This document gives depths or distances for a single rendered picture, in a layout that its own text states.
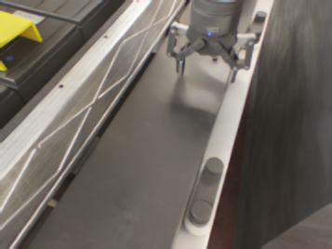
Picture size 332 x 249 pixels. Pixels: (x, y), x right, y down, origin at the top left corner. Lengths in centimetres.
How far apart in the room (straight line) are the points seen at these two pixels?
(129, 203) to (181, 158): 10
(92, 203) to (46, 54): 21
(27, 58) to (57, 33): 6
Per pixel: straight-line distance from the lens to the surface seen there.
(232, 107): 51
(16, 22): 40
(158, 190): 36
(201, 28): 39
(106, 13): 50
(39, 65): 38
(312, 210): 64
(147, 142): 40
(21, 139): 31
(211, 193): 38
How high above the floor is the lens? 122
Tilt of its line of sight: 54 degrees down
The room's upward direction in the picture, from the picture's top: 1 degrees counter-clockwise
